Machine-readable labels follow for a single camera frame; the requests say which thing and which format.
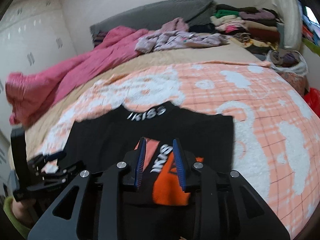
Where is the black sweater with orange cuffs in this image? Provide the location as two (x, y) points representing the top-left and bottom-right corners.
(30, 101), (234, 240)

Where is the green sleeve forearm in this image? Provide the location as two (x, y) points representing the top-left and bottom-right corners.
(2, 196), (30, 239)

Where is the stack of folded clothes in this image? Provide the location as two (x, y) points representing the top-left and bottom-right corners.
(186, 4), (284, 55)

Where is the left hand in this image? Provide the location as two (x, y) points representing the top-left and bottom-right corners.
(11, 199), (36, 226)

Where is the beige bed sheet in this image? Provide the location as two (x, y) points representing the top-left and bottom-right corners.
(26, 43), (270, 159)

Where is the pink quilt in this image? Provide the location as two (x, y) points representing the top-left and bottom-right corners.
(5, 26), (149, 127)

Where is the orange white plush blanket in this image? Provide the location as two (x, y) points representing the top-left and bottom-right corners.
(37, 61), (319, 238)

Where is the lilac crumpled garment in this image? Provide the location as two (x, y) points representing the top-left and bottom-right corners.
(135, 17), (228, 54)

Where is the white wardrobe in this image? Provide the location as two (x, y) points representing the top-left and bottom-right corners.
(0, 0), (76, 139)

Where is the striped dark garment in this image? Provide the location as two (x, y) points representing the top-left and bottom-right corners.
(92, 31), (107, 48)

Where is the red plastic bag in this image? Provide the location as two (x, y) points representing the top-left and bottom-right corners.
(303, 88), (320, 117)

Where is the grey headboard cover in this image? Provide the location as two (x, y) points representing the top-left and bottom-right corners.
(89, 0), (216, 36)

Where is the white curtain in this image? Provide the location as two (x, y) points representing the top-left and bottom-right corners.
(271, 0), (302, 50)

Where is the window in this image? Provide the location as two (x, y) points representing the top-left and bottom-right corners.
(291, 0), (320, 46)

